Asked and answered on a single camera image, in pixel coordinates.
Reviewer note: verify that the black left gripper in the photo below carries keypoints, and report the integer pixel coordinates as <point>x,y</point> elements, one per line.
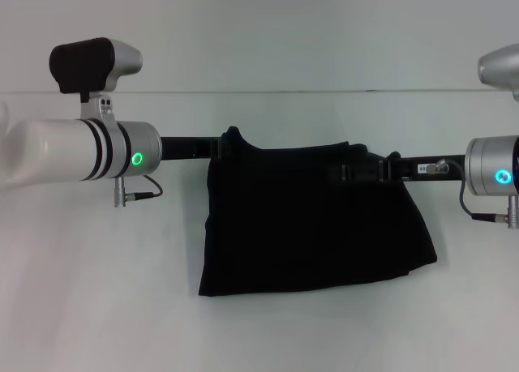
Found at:
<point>182,148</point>

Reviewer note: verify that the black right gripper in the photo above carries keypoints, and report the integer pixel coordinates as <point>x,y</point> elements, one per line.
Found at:
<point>421,168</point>

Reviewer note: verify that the black shirt with FREE print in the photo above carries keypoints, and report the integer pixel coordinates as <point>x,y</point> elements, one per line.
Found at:
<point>304,226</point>

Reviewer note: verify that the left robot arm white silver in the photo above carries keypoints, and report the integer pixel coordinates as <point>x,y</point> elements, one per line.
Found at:
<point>81,151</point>

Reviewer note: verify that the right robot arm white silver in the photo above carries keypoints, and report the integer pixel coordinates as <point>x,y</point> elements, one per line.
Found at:
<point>492,165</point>

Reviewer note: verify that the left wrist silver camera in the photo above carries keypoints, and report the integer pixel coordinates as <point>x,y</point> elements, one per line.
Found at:
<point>93,66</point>

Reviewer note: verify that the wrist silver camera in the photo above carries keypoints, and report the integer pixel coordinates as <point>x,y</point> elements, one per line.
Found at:
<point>500,70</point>
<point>93,66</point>

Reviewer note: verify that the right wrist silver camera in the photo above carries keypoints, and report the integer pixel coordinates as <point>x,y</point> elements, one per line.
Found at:
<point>500,70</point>

